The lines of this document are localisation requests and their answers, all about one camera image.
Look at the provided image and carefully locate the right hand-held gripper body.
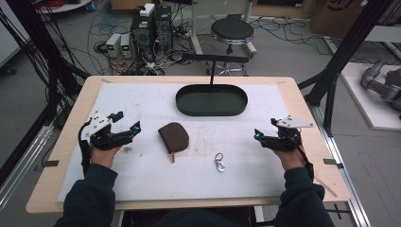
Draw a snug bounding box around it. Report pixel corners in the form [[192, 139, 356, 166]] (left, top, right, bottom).
[[260, 114, 314, 153]]

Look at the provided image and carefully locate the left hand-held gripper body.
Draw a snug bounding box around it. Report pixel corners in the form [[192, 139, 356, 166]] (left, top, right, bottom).
[[78, 111, 135, 151]]

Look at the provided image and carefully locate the brown zipper pouch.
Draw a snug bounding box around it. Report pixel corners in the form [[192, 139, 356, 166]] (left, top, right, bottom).
[[157, 122, 191, 165]]

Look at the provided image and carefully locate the silver metal snap clip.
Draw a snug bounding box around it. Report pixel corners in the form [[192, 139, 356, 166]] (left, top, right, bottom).
[[214, 152, 227, 173]]

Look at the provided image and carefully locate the black oval tray hanger stand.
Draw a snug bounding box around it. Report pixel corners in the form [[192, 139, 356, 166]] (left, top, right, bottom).
[[175, 52, 251, 117]]

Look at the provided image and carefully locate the person's left hand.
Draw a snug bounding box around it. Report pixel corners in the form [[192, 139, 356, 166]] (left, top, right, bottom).
[[90, 145, 123, 170]]

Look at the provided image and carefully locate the person's right hand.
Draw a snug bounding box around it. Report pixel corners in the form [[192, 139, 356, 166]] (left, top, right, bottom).
[[271, 147, 307, 172]]

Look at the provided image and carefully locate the black tape piece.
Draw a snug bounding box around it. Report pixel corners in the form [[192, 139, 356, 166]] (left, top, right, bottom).
[[33, 159, 61, 173], [323, 158, 344, 170]]

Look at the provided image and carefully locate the grey power supply unit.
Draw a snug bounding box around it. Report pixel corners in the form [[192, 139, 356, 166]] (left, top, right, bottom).
[[120, 33, 133, 59], [105, 32, 123, 59]]

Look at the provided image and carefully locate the white table mat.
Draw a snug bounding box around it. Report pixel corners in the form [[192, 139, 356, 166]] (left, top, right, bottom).
[[57, 82, 293, 203]]

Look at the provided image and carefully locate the white desk leg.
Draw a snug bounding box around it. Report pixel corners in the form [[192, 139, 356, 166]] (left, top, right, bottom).
[[241, 0, 258, 59], [188, 0, 204, 57]]

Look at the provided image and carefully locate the black computer tower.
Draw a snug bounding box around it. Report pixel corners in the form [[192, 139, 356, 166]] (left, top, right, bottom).
[[130, 11, 156, 49], [154, 5, 174, 49]]

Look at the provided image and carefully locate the white platform board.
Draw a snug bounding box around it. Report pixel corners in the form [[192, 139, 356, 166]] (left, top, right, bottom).
[[340, 61, 401, 132]]

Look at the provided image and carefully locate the black round stool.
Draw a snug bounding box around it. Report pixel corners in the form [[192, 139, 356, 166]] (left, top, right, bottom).
[[207, 13, 258, 77]]

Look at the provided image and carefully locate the white box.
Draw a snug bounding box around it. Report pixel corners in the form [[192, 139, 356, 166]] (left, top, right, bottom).
[[138, 2, 156, 18]]

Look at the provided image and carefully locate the cardboard box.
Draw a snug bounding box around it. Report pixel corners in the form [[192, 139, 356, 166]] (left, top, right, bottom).
[[309, 0, 384, 40]]

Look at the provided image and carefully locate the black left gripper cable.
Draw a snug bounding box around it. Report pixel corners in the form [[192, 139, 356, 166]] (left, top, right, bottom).
[[78, 120, 93, 176]]

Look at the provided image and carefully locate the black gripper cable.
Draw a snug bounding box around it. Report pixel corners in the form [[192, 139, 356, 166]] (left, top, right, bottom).
[[291, 137, 316, 183], [78, 120, 93, 176]]

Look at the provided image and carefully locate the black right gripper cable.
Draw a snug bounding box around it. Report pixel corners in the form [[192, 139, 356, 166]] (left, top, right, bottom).
[[291, 137, 316, 183]]

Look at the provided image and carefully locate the tangle of floor cables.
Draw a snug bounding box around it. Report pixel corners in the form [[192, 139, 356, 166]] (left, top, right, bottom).
[[87, 12, 209, 77]]

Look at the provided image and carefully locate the aluminium frame rail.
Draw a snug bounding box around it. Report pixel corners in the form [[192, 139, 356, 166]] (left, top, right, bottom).
[[0, 122, 55, 210], [309, 103, 374, 227]]

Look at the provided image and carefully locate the black metal frame post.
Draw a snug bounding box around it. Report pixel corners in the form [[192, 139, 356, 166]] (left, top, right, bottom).
[[297, 0, 395, 137]]

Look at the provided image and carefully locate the black frame with cable bundle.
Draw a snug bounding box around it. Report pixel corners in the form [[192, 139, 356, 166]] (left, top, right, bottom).
[[0, 0, 92, 128]]

